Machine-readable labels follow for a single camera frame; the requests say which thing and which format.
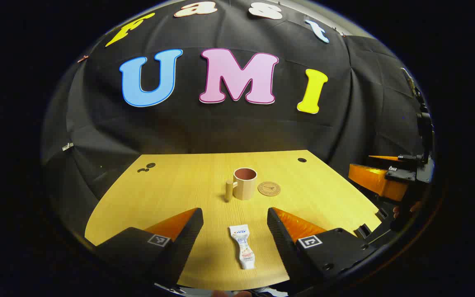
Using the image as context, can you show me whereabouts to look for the black backdrop cloth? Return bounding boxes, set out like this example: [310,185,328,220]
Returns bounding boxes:
[42,0,428,233]

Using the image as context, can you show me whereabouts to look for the round brown coaster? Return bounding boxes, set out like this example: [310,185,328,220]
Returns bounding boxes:
[257,181,281,197]

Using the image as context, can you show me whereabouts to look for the beige cup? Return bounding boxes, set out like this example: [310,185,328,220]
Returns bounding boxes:
[226,167,258,203]

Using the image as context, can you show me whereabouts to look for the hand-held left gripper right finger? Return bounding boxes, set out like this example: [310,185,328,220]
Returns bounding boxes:
[267,207,380,295]

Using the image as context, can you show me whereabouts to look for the wooden desktop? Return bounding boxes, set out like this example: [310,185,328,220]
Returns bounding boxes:
[84,150,382,291]

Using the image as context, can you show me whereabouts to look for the white toothpaste tube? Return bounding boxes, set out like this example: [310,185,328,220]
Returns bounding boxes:
[229,224,256,270]

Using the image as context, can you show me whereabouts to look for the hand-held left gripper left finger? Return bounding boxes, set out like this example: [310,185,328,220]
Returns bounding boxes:
[96,207,204,287]

